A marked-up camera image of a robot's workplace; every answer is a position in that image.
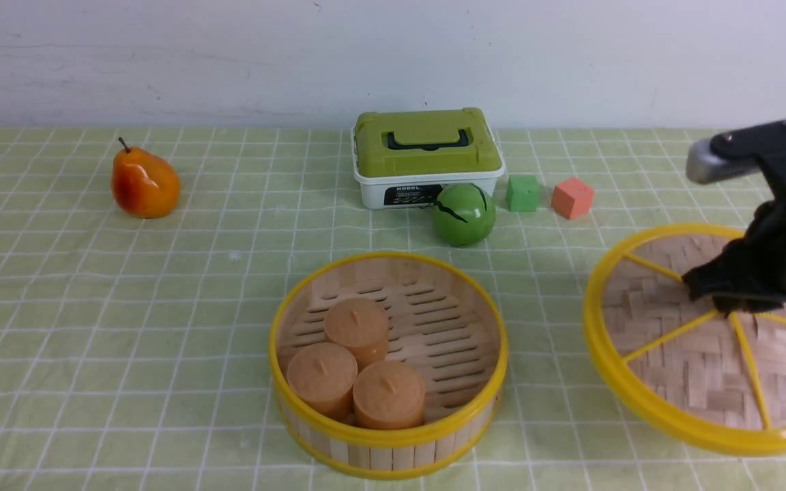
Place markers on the orange toy bun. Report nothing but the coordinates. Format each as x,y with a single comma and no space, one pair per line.
362,326
322,376
389,395

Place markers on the orange-red toy pear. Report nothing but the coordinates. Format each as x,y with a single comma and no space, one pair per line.
142,184

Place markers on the yellow-rimmed bamboo steamer lid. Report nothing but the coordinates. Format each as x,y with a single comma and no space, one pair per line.
713,380

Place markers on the yellow-rimmed bamboo steamer basket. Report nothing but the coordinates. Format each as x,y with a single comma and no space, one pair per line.
441,322

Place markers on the green-lidded white plastic box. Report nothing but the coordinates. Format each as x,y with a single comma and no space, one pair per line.
404,159

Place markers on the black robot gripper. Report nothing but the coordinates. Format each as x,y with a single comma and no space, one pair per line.
750,274

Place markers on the orange toy bun rear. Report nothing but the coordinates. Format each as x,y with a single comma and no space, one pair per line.
362,326

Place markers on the orange foam cube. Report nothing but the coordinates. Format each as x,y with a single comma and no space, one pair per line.
572,198

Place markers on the green foam cube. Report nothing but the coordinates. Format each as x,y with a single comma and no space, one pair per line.
522,193

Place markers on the orange toy bun right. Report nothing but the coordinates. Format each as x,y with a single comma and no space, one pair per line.
389,395

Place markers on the orange toy bun left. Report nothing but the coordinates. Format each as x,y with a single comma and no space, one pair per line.
322,376

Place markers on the green toy apple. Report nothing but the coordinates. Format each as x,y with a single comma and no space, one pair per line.
463,214

